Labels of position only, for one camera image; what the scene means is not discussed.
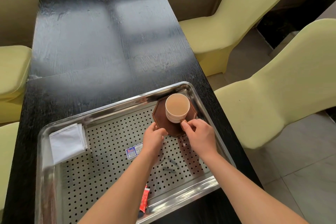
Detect red sachet packet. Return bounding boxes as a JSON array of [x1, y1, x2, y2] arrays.
[[138, 183, 151, 214]]

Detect person's left hand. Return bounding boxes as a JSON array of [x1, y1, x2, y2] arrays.
[[142, 122, 169, 158]]

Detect person's left forearm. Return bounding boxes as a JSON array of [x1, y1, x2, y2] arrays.
[[80, 152, 159, 224]]

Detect perforated stainless steel tray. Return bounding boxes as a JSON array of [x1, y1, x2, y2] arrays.
[[35, 82, 238, 224]]

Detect white folded napkin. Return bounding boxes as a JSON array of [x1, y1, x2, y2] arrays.
[[49, 124, 88, 165]]

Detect brown octagonal saucer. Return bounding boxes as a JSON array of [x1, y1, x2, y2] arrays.
[[153, 96, 201, 138]]

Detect yellow covered chair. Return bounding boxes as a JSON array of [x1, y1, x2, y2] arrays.
[[178, 0, 295, 75], [0, 45, 32, 124], [214, 19, 336, 150], [0, 121, 20, 212]]

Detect blue white label sticker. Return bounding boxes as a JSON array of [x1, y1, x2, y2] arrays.
[[127, 143, 144, 159]]

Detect white cup with brown handle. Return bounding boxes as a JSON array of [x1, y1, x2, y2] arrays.
[[165, 94, 190, 125]]

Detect person's right forearm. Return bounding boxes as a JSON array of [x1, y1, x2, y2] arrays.
[[202, 152, 311, 224]]

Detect person's right hand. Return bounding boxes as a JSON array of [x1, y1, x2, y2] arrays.
[[181, 119, 219, 160]]

